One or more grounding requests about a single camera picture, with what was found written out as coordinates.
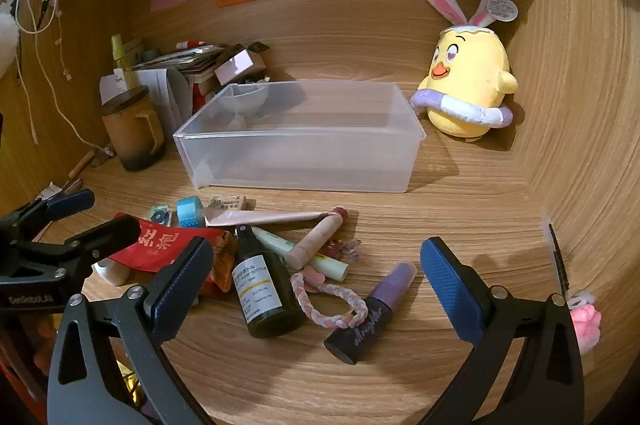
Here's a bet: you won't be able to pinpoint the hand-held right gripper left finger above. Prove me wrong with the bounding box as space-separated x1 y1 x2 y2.
47 236 216 425

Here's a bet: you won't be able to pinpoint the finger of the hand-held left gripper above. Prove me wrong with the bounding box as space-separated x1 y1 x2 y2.
10 215 142 279
0 189 96 246

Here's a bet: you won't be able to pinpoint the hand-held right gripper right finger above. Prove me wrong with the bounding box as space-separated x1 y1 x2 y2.
417 237 586 425

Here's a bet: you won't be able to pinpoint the small white jar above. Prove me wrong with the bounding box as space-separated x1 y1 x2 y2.
92 257 132 287

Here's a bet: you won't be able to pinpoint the orange snack packet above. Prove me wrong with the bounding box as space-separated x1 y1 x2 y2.
200 230 240 301

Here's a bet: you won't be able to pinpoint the red printed packet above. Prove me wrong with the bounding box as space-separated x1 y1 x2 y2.
107 212 226 278

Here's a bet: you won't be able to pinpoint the small blue cylinder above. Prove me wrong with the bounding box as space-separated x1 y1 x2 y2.
176 196 204 228

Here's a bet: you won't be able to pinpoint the dark green spray bottle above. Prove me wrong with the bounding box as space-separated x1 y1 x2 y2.
231 224 307 339

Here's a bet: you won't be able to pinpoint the black purple cosmetic bottle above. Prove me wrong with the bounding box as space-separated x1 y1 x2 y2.
324 261 418 365

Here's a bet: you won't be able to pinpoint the white squeeze tube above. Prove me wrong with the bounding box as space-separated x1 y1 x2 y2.
205 210 331 228

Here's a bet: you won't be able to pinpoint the pink braided hair tie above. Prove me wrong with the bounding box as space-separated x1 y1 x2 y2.
290 266 368 331

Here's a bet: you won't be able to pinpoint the white green lip balm stick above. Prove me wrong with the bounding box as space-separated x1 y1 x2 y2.
250 226 349 282

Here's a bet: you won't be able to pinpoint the clear plastic storage bin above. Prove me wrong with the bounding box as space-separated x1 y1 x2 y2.
172 80 427 194

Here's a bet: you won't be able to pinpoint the small white correction tape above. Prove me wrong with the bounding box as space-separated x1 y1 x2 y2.
148 204 173 226

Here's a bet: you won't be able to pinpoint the brown mug with lid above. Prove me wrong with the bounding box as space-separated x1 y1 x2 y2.
100 86 166 172

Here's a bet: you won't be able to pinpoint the white sleeved eraser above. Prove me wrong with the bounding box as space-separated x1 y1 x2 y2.
207 195 256 212

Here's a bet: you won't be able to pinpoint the small pink charm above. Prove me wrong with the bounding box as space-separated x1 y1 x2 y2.
327 239 362 262

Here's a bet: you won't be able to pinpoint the black comb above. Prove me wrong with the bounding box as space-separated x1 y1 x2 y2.
547 222 572 293

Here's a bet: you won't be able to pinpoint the white folded papers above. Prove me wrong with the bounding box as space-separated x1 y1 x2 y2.
99 67 193 130

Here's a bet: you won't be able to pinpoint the small pink toy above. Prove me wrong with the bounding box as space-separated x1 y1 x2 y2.
567 292 603 355

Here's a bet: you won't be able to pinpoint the yellow-green spray bottle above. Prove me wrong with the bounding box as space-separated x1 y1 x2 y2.
110 34 138 90

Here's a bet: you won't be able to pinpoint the white fluffy toy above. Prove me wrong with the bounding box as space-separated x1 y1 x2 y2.
0 2 21 76

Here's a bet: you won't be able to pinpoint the white cardboard box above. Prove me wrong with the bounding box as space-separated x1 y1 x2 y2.
214 45 268 86

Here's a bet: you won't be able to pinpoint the yellow chick plush toy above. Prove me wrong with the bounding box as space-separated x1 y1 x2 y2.
410 0 521 140

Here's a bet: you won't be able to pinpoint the wooden handled tool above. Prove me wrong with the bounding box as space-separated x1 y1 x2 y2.
67 150 96 180

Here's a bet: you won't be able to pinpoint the white cord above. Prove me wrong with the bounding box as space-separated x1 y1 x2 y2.
10 0 116 156

